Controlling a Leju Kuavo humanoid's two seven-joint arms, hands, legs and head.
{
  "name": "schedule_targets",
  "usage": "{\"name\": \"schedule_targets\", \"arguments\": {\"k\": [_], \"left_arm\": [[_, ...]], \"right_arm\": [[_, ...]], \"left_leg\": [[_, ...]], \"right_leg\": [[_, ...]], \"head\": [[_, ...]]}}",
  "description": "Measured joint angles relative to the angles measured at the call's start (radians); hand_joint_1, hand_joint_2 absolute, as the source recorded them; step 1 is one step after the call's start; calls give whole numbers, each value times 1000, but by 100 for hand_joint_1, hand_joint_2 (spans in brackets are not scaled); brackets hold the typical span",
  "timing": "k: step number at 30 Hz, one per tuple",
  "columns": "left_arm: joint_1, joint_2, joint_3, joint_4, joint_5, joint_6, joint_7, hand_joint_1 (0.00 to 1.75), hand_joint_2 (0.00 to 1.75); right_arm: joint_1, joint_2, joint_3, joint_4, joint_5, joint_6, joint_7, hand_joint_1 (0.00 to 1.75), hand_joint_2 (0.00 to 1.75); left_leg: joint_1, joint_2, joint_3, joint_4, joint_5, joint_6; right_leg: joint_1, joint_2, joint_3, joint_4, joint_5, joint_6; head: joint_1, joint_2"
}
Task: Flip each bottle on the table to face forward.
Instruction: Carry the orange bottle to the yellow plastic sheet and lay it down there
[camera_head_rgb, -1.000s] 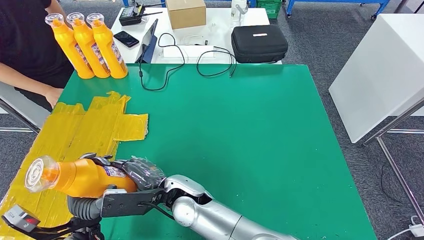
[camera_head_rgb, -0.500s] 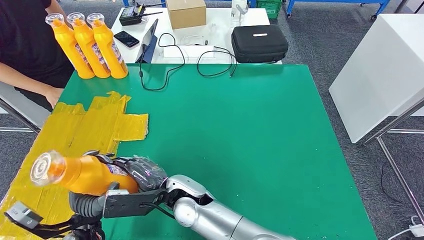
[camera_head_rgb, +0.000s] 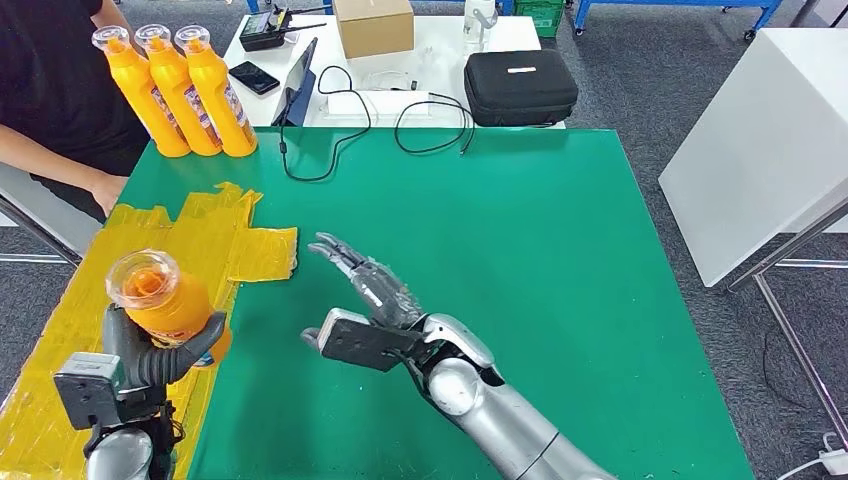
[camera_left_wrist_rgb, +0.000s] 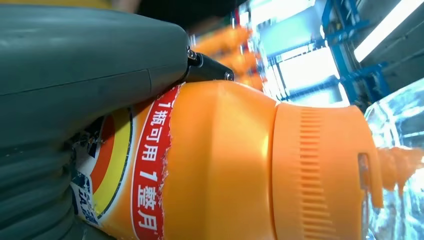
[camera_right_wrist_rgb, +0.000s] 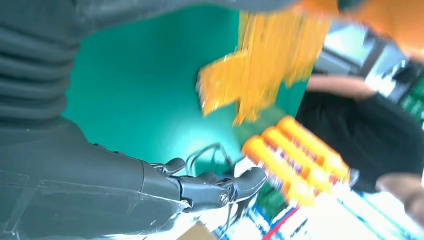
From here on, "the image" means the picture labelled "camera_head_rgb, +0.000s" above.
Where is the dark blue tablet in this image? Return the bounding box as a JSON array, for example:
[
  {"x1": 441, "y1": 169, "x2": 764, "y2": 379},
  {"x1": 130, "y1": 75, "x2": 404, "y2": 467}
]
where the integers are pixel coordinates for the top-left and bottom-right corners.
[{"x1": 271, "y1": 36, "x2": 320, "y2": 128}]

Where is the metal bench leg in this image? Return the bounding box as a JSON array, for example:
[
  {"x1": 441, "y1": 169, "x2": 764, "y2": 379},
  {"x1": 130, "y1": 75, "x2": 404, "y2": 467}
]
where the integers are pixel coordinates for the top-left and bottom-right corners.
[{"x1": 0, "y1": 193, "x2": 84, "y2": 266}]

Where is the metal table leg frame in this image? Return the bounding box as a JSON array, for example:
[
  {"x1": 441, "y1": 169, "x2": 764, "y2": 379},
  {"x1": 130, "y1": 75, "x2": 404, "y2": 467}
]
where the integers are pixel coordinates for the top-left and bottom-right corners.
[{"x1": 726, "y1": 193, "x2": 848, "y2": 452}]

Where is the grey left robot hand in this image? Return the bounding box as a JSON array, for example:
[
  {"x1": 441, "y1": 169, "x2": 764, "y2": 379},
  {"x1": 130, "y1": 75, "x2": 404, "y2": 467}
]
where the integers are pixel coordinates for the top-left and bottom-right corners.
[{"x1": 101, "y1": 304, "x2": 228, "y2": 391}]

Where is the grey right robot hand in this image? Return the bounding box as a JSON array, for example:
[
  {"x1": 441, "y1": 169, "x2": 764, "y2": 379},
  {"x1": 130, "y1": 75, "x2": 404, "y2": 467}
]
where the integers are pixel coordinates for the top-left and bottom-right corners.
[{"x1": 299, "y1": 231, "x2": 425, "y2": 352}]

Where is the orange plastic bottle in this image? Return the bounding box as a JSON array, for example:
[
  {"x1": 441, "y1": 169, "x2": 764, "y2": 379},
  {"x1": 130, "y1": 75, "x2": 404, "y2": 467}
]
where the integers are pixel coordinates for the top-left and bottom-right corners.
[
  {"x1": 104, "y1": 248, "x2": 234, "y2": 369},
  {"x1": 173, "y1": 24, "x2": 260, "y2": 159},
  {"x1": 91, "y1": 25, "x2": 192, "y2": 159},
  {"x1": 134, "y1": 23, "x2": 223, "y2": 158}
]

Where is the black loose cable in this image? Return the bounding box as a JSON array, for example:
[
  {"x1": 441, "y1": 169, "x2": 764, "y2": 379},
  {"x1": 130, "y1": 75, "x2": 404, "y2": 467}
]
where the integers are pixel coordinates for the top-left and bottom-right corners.
[{"x1": 394, "y1": 92, "x2": 476, "y2": 156}]

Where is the yellow tape sheet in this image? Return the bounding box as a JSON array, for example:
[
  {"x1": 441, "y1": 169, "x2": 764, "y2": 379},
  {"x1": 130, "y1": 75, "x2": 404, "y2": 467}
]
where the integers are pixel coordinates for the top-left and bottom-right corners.
[{"x1": 0, "y1": 182, "x2": 301, "y2": 480}]

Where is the cardboard box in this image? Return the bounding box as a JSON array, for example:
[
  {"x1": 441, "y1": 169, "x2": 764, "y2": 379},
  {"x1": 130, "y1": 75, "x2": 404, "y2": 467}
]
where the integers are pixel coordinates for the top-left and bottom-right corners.
[{"x1": 332, "y1": 0, "x2": 415, "y2": 60}]

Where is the black carrying case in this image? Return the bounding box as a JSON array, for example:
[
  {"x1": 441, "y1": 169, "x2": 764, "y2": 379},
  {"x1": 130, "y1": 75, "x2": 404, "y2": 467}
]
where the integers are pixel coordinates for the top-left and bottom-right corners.
[{"x1": 462, "y1": 49, "x2": 580, "y2": 128}]

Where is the blue metal frame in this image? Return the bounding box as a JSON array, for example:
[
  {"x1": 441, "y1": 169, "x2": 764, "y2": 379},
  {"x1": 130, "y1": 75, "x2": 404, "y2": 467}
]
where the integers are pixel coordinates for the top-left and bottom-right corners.
[
  {"x1": 573, "y1": 0, "x2": 784, "y2": 42},
  {"x1": 248, "y1": 0, "x2": 336, "y2": 15}
]

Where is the black radio with antennas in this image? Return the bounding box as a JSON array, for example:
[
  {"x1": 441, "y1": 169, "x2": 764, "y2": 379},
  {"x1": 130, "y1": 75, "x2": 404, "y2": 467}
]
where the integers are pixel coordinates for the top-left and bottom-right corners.
[{"x1": 239, "y1": 6, "x2": 328, "y2": 53}]

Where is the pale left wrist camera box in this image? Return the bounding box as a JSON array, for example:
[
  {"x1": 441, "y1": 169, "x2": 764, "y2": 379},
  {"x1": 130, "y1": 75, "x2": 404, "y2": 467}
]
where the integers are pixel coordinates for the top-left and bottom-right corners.
[{"x1": 52, "y1": 352, "x2": 127, "y2": 432}]

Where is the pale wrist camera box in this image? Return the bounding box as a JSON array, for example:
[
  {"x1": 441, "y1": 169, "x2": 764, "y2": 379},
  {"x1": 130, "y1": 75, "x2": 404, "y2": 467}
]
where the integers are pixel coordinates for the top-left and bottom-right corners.
[
  {"x1": 316, "y1": 307, "x2": 425, "y2": 374},
  {"x1": 52, "y1": 352, "x2": 127, "y2": 432}
]

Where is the person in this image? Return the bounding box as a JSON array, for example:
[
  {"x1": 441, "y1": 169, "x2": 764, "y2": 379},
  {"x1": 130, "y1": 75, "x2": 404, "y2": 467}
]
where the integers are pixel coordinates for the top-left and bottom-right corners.
[{"x1": 0, "y1": 0, "x2": 154, "y2": 223}]

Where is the black tablet cable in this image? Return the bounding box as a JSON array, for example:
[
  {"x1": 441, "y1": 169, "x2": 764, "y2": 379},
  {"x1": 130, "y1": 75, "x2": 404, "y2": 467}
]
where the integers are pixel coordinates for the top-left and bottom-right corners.
[{"x1": 278, "y1": 64, "x2": 373, "y2": 182}]

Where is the green plastic crate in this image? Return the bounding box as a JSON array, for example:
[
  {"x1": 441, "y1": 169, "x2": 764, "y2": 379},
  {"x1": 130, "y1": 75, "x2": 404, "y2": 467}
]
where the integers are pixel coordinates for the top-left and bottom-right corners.
[{"x1": 514, "y1": 0, "x2": 568, "y2": 39}]

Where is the black smartphone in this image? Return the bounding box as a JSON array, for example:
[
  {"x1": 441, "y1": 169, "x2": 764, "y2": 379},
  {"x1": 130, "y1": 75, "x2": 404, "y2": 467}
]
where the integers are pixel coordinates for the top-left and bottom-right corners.
[{"x1": 228, "y1": 60, "x2": 282, "y2": 97}]

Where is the white bench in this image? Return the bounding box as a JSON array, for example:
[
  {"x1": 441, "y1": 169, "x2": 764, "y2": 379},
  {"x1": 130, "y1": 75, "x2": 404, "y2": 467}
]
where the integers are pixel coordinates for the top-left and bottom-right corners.
[{"x1": 0, "y1": 162, "x2": 104, "y2": 256}]

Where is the white power strip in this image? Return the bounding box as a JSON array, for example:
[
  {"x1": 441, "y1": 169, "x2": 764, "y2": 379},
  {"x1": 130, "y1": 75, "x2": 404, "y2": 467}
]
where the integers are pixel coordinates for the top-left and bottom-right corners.
[{"x1": 816, "y1": 447, "x2": 848, "y2": 475}]

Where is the white desk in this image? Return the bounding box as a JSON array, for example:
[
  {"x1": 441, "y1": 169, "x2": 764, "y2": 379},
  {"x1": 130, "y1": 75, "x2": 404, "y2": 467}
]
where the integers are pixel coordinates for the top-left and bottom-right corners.
[{"x1": 223, "y1": 14, "x2": 566, "y2": 129}]

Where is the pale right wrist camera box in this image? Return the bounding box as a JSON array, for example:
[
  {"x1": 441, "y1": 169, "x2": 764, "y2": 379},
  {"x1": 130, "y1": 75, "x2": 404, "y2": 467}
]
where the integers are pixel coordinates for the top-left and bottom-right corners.
[{"x1": 316, "y1": 307, "x2": 425, "y2": 374}]

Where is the green work table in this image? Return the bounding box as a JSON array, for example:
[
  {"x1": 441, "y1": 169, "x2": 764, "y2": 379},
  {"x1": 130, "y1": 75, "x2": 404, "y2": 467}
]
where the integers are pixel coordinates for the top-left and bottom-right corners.
[{"x1": 119, "y1": 127, "x2": 757, "y2": 480}]

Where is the large white table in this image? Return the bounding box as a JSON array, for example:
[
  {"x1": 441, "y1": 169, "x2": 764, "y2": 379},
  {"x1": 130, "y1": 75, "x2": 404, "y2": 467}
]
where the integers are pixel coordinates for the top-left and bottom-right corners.
[{"x1": 658, "y1": 27, "x2": 848, "y2": 288}]

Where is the flat white box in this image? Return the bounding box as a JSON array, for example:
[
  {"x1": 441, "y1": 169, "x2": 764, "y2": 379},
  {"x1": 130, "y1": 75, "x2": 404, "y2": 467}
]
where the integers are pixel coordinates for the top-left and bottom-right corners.
[{"x1": 325, "y1": 89, "x2": 433, "y2": 123}]

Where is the person's right hand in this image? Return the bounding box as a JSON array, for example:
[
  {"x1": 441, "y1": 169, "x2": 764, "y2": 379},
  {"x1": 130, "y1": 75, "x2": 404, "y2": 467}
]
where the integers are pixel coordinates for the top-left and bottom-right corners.
[{"x1": 87, "y1": 173, "x2": 130, "y2": 219}]

